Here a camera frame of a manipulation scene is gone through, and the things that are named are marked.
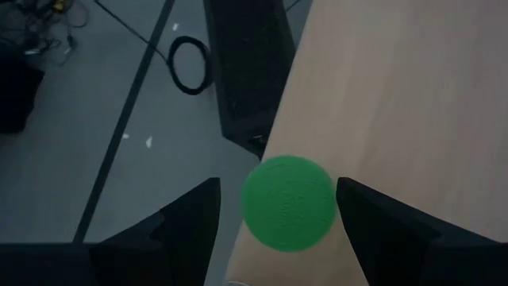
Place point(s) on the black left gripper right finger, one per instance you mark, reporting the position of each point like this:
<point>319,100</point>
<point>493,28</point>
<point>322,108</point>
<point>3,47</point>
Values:
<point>381,238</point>

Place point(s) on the white paper scrap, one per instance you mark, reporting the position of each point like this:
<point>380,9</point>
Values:
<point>175,27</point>

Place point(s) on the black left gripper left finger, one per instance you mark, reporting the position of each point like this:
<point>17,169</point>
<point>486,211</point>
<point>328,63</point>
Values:
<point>190,238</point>

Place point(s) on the black perforated box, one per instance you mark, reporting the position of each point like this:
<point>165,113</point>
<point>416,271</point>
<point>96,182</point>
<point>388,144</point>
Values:
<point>250,71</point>

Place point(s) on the wooden shelf black metal frame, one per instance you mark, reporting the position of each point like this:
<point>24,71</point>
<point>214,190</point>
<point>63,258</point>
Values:
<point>397,99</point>

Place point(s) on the green-capped medicine bottle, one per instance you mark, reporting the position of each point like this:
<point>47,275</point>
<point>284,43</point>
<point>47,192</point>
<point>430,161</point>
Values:
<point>287,202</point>

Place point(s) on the black floor equipment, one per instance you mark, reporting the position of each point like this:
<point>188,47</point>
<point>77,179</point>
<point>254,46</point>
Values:
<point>18,91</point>

